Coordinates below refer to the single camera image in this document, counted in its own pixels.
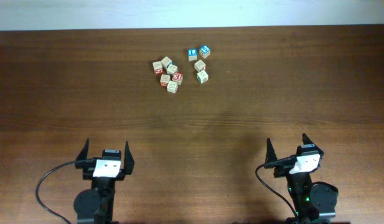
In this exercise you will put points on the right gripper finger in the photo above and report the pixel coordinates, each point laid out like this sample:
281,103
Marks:
306,140
270,153

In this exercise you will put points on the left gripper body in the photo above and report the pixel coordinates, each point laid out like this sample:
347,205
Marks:
119,174

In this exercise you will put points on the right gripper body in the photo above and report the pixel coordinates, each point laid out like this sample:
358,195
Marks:
282,168

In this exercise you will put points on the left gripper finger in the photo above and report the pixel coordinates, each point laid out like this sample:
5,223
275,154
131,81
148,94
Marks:
81,161
128,160

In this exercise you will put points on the wooden block yellow O side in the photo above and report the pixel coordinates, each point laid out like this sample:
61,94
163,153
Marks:
172,87

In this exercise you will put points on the red letter E block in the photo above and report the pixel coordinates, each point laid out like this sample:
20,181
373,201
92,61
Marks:
177,77

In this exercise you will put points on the wooden block green side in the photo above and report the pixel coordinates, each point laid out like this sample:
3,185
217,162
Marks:
202,76

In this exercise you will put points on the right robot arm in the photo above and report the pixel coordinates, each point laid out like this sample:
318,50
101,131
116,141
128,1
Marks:
313,202

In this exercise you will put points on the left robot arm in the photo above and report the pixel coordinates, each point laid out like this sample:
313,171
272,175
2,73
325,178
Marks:
95,205

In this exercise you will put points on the wooden block red bottom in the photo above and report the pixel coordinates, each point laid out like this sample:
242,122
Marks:
165,79

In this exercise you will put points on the wooden block red C side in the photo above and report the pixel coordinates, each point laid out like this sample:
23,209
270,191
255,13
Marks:
157,66

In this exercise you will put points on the plain wooden picture block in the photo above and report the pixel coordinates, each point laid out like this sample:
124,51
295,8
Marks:
172,69

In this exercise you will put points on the wooden block blue side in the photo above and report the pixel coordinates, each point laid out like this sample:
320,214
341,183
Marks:
166,61

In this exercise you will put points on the blue letter L block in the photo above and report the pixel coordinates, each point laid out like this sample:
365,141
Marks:
192,54

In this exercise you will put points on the blue number 5 block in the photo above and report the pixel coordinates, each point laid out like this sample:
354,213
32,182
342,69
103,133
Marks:
204,51

